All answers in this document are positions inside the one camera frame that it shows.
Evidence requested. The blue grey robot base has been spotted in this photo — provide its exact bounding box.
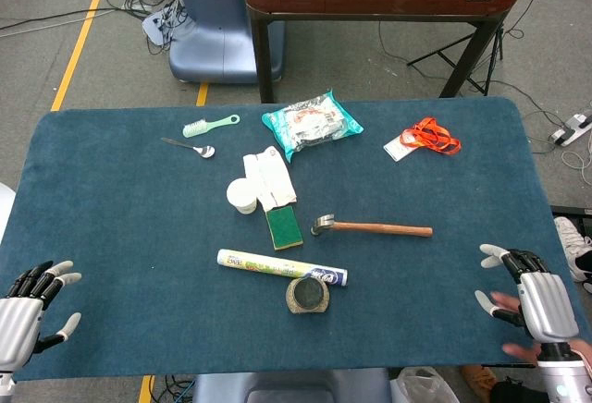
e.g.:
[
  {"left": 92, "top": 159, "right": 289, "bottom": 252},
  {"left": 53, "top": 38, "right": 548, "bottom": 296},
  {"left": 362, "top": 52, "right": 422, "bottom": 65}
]
[{"left": 191, "top": 368, "right": 393, "bottom": 403}]

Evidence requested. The person's bare hand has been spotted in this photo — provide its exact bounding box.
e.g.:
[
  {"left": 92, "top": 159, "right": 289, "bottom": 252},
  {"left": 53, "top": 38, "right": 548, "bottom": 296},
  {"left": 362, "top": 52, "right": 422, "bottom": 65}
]
[{"left": 489, "top": 291, "right": 592, "bottom": 367}]

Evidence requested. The white power strip with plugs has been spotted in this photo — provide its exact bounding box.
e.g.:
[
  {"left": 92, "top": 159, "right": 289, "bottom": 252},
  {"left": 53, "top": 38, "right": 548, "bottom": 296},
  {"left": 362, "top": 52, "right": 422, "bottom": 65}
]
[{"left": 142, "top": 7, "right": 179, "bottom": 46}]

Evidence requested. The white paper cup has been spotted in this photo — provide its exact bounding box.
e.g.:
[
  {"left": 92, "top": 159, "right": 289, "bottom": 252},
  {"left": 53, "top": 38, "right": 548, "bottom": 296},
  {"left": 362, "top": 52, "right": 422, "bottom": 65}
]
[{"left": 226, "top": 177, "right": 258, "bottom": 215}]

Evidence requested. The clear plastic bag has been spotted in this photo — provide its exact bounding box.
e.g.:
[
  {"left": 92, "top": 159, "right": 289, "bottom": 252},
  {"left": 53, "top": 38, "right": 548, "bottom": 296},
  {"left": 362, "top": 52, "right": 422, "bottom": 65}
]
[{"left": 390, "top": 365, "right": 462, "bottom": 403}]

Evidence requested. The white sneaker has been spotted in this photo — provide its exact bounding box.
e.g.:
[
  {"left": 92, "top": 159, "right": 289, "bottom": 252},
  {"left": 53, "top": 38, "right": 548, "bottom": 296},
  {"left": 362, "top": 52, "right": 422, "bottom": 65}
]
[{"left": 553, "top": 216, "right": 592, "bottom": 283}]

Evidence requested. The white grey power strip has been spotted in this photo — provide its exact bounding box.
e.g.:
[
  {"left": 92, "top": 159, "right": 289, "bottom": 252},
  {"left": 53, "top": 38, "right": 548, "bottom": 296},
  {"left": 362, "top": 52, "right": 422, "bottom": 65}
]
[{"left": 549, "top": 114, "right": 592, "bottom": 147}]

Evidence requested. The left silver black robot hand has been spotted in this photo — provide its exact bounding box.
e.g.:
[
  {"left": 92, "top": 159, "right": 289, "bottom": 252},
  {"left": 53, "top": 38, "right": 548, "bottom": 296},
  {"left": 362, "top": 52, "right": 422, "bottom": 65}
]
[{"left": 0, "top": 260, "right": 83, "bottom": 372}]

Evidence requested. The wooden handled claw hammer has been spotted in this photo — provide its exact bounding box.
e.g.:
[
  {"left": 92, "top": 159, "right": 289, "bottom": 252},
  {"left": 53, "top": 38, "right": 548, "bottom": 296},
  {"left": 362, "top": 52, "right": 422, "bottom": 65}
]
[{"left": 310, "top": 213, "right": 434, "bottom": 238}]

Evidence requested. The orange lanyard strap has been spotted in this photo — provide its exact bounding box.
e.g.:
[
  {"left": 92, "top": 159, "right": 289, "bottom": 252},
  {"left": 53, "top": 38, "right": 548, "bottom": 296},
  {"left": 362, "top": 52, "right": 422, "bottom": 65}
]
[{"left": 400, "top": 116, "right": 463, "bottom": 156}]

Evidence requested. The green yellow scrub sponge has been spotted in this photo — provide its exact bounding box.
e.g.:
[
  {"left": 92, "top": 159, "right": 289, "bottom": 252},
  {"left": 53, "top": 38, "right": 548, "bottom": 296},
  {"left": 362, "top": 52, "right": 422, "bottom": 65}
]
[{"left": 265, "top": 204, "right": 305, "bottom": 251}]

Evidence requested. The white folded cloth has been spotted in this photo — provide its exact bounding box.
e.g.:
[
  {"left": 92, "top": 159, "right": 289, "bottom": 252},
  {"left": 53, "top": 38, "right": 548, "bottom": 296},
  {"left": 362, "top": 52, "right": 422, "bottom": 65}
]
[{"left": 242, "top": 145, "right": 298, "bottom": 213}]

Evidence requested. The teal snack package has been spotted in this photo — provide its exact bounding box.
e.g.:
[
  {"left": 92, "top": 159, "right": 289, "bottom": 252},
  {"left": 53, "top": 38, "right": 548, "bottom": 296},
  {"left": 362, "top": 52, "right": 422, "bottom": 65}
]
[{"left": 261, "top": 90, "right": 364, "bottom": 164}]

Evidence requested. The white badge card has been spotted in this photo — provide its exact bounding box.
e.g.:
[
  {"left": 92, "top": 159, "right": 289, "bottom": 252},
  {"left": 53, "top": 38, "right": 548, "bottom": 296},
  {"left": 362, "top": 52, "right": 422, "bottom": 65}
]
[{"left": 383, "top": 137, "right": 420, "bottom": 162}]

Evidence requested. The black tripod stand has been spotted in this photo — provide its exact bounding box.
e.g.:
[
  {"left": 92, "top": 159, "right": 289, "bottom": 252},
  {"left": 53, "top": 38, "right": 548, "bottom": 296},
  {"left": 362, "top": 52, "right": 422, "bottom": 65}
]
[{"left": 406, "top": 0, "right": 547, "bottom": 97}]

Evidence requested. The long black floor cable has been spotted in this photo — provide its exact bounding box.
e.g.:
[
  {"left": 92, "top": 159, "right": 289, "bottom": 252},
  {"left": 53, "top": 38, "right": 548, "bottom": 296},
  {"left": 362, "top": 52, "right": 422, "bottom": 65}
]
[{"left": 0, "top": 6, "right": 122, "bottom": 33}]

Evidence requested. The brown mahjong table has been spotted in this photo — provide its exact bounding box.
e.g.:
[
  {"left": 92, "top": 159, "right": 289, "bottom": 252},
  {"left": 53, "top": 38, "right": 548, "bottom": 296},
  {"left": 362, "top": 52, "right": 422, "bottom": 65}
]
[{"left": 243, "top": 0, "right": 524, "bottom": 104}]

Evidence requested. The light green scrub brush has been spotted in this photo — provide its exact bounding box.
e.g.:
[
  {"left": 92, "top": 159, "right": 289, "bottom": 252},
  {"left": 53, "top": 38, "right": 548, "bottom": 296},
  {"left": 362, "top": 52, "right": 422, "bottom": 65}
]
[{"left": 181, "top": 114, "right": 241, "bottom": 139}]

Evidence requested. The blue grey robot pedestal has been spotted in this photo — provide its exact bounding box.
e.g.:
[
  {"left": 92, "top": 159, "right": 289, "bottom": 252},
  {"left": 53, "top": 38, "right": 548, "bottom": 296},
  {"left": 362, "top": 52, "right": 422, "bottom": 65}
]
[{"left": 167, "top": 0, "right": 286, "bottom": 84}]

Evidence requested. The metal spoon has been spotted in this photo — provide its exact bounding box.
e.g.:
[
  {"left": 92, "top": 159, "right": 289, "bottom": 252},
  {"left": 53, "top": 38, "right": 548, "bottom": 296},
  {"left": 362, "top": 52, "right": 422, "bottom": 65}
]
[{"left": 160, "top": 137, "right": 216, "bottom": 160}]

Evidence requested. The blue felt table cover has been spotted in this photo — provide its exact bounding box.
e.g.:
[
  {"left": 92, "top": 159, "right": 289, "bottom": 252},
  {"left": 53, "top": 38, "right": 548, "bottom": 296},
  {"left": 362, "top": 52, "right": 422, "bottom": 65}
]
[{"left": 0, "top": 96, "right": 582, "bottom": 382}]

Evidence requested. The brown shoe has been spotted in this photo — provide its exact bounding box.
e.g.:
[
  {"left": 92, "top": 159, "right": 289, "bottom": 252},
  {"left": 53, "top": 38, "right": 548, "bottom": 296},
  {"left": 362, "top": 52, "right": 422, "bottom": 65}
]
[{"left": 460, "top": 364, "right": 500, "bottom": 397}]

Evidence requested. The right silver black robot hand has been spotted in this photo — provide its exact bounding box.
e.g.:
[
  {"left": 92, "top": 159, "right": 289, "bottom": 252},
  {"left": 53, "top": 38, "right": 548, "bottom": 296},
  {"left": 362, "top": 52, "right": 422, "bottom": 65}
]
[{"left": 475, "top": 243, "right": 580, "bottom": 344}]

